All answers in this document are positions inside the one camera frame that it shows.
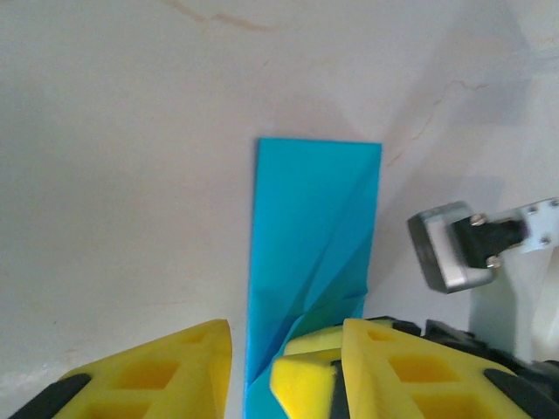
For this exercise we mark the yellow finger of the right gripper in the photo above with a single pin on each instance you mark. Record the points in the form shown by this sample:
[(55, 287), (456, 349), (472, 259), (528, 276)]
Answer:
[(301, 379), (314, 344)]

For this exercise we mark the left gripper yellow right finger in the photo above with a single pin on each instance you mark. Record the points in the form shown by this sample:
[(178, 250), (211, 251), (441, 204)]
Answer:
[(415, 384)]

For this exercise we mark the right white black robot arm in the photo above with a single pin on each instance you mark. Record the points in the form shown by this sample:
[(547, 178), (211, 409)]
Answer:
[(502, 314)]

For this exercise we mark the blue paper sheet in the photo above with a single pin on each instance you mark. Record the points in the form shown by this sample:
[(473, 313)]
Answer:
[(305, 218)]

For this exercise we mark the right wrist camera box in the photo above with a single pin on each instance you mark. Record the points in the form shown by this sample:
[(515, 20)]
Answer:
[(441, 253)]

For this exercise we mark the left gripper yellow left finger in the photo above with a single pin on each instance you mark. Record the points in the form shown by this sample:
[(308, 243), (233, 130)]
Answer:
[(153, 384)]

